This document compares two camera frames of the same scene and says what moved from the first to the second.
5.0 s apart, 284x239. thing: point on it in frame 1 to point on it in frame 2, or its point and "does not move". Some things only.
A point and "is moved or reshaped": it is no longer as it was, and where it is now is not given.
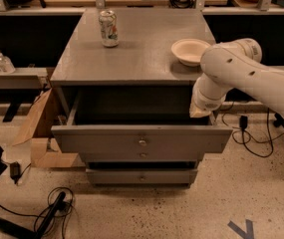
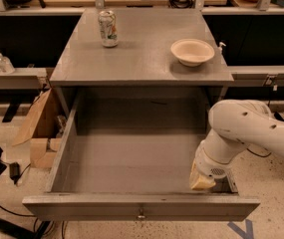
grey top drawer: x=141 y=124 is moved or reshaped
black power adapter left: x=15 y=171 does not move
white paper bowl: x=189 y=51 does not move
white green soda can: x=109 y=28 does not move
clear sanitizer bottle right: x=4 y=63 does not move
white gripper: x=205 y=102 to x=210 y=167
